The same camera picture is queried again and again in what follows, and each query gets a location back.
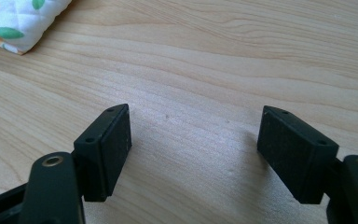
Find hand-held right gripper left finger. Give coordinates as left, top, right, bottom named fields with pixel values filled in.
left=73, top=103, right=133, bottom=203

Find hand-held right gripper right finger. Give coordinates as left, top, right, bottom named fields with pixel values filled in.
left=256, top=105, right=340, bottom=205

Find white quilted cloth green spots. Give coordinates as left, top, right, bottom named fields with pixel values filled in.
left=0, top=0, right=73, bottom=56

